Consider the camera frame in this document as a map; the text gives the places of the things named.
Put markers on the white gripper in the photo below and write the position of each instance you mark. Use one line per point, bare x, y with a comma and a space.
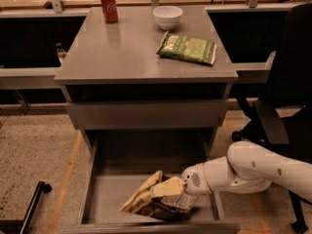
193, 179

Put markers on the brown chip bag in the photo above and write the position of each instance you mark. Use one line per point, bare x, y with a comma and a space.
164, 208

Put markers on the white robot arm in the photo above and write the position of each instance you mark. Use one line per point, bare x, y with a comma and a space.
247, 168

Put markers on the open grey middle drawer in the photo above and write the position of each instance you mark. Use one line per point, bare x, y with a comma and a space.
121, 162

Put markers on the grey drawer cabinet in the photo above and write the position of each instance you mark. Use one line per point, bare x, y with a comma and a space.
110, 62

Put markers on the closed grey top drawer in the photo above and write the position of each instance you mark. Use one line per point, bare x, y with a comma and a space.
129, 115

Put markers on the green chip bag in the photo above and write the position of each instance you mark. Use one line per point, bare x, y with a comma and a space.
188, 49

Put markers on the black office chair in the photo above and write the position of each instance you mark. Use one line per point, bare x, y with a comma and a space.
281, 118

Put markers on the black metal stand leg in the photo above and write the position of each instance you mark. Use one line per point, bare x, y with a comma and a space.
21, 226

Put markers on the white bowl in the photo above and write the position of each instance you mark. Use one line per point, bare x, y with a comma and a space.
167, 17

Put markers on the red soda can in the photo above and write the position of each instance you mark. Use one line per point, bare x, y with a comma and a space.
109, 9

